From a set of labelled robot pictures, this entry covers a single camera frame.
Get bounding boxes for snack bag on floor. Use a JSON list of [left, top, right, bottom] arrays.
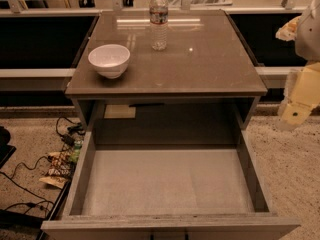
[[39, 151, 74, 189]]

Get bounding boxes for clear plastic water bottle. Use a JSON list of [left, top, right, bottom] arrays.
[[149, 0, 168, 51]]

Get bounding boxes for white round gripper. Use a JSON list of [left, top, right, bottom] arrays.
[[275, 0, 320, 131]]

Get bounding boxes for white ceramic bowl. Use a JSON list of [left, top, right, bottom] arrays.
[[88, 44, 131, 79]]

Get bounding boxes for grey cabinet with glossy top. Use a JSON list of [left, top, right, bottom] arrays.
[[66, 10, 266, 122]]

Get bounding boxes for black equipment at left edge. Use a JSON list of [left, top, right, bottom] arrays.
[[0, 126, 16, 168]]

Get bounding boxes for green bottle on floor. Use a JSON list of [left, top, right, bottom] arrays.
[[69, 140, 83, 163]]

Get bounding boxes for black cables on floor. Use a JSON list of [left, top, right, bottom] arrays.
[[0, 116, 86, 218]]

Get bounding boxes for black power adapter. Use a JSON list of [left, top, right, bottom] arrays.
[[61, 134, 75, 146]]

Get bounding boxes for open grey top drawer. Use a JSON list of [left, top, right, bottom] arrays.
[[40, 98, 302, 240]]

